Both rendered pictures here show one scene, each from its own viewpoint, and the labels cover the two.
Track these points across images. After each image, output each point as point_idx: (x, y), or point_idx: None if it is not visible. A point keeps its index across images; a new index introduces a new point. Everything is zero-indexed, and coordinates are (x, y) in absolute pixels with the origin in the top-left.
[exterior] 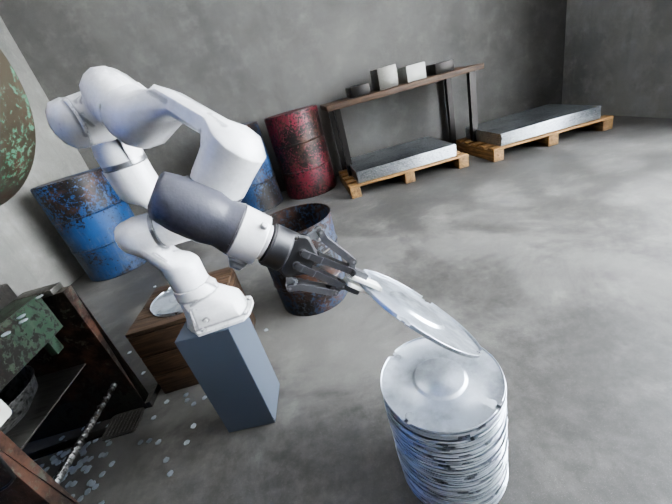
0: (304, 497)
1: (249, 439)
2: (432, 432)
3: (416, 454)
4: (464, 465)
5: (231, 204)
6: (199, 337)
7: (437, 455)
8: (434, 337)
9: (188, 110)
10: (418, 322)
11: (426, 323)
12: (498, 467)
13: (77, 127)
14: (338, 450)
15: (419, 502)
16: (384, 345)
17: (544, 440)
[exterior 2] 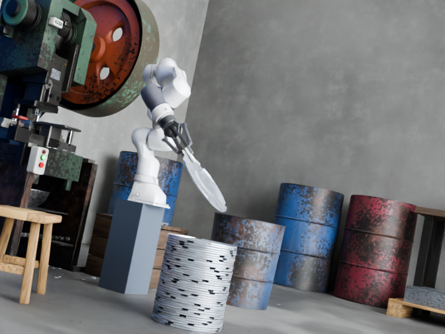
0: (104, 299)
1: (104, 289)
2: (172, 235)
3: (163, 261)
4: (175, 267)
5: (163, 99)
6: (128, 201)
7: (168, 256)
8: (190, 172)
9: (175, 74)
10: (193, 171)
11: (197, 177)
12: (191, 290)
13: (149, 74)
14: (140, 305)
15: (149, 317)
16: (231, 316)
17: None
